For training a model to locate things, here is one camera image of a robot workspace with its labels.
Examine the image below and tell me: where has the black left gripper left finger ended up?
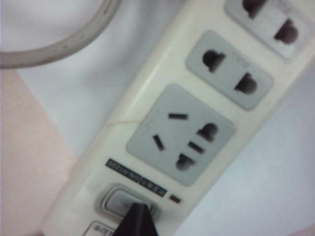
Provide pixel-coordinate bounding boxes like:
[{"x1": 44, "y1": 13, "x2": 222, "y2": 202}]
[{"x1": 114, "y1": 203, "x2": 144, "y2": 236}]

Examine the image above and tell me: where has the white power strip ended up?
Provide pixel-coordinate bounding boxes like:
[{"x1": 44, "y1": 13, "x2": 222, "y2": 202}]
[{"x1": 40, "y1": 0, "x2": 315, "y2": 236}]

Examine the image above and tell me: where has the white paper sheet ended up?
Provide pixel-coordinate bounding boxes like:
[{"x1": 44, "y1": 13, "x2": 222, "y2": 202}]
[{"x1": 0, "y1": 0, "x2": 315, "y2": 236}]

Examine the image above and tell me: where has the grey power strip cable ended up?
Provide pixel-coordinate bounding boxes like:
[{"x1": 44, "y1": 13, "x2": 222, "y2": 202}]
[{"x1": 0, "y1": 0, "x2": 123, "y2": 70}]

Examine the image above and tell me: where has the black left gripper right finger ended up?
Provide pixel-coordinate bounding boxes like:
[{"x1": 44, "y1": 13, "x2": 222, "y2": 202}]
[{"x1": 142, "y1": 204, "x2": 159, "y2": 236}]

